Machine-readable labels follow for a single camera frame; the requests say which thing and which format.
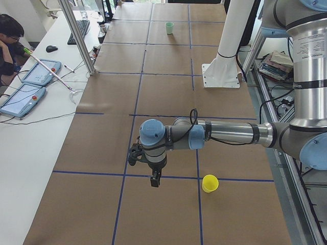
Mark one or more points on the stack of books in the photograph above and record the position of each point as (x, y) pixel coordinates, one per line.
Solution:
(276, 65)

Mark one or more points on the yellow plastic cup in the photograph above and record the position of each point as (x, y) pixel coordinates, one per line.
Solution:
(210, 183)

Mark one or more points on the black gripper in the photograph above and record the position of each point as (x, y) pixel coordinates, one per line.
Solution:
(156, 168)

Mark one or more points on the seated person in black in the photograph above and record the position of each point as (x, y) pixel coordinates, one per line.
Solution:
(13, 55)

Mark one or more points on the blue teach pendant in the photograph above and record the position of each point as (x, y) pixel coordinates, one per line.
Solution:
(38, 75)
(22, 101)

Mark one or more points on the green plastic cup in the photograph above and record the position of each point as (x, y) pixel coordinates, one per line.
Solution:
(169, 28)

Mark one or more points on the metal rod with hook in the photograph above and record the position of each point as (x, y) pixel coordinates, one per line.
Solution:
(29, 52)

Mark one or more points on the lower blue teach pendant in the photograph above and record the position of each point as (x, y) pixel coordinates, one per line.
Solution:
(22, 101)

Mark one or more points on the aluminium frame post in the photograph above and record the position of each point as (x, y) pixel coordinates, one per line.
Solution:
(72, 23)

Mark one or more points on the black computer mouse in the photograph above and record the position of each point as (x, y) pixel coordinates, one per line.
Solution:
(51, 48)

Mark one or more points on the white mounting pillar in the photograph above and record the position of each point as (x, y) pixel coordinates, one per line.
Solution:
(222, 72)

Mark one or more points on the upper blue teach pendant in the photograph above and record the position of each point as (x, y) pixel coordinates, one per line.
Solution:
(38, 75)

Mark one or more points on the small metal cup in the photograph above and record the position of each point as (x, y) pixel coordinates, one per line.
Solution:
(103, 28)

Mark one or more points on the black marker pen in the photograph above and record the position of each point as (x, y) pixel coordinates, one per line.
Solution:
(70, 69)

